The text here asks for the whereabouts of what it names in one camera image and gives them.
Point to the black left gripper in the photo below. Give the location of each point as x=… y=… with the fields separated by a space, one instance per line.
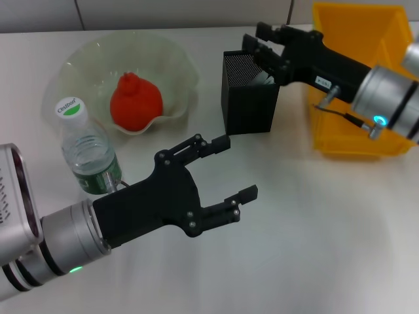
x=154 y=199

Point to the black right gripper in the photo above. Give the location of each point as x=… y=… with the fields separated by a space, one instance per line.
x=320 y=62

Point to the red-orange fruit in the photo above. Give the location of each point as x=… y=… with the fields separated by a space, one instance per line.
x=135 y=104

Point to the clear green-label water bottle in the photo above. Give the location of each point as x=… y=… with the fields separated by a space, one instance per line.
x=88 y=150

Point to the black mesh pen holder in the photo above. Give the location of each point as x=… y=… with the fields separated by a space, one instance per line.
x=248 y=111

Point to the translucent green wavy fruit plate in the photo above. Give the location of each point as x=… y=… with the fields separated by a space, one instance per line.
x=85 y=62

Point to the yellow plastic bin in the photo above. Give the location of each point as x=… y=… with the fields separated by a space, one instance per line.
x=340 y=137

